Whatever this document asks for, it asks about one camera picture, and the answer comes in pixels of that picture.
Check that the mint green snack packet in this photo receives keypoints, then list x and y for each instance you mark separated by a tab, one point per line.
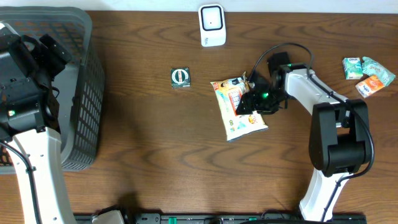
371	67

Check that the dark round-label can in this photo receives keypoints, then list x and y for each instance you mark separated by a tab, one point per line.
180	77

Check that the teal small tissue pack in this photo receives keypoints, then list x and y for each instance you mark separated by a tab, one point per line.
352	68

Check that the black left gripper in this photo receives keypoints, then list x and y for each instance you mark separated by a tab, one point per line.
41	50

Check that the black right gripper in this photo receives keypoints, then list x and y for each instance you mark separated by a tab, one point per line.
250	102

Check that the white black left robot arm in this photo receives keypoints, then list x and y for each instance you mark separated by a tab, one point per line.
30	130

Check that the orange small snack pack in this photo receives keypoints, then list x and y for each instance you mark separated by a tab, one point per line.
369	86

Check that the dark grey plastic basket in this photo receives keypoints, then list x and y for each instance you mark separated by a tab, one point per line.
81	83

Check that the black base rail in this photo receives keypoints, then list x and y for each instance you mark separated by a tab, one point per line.
147	218

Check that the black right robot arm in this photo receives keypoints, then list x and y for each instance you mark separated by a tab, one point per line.
340	145

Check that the orange wet wipes pack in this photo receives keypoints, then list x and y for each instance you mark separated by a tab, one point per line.
229	93

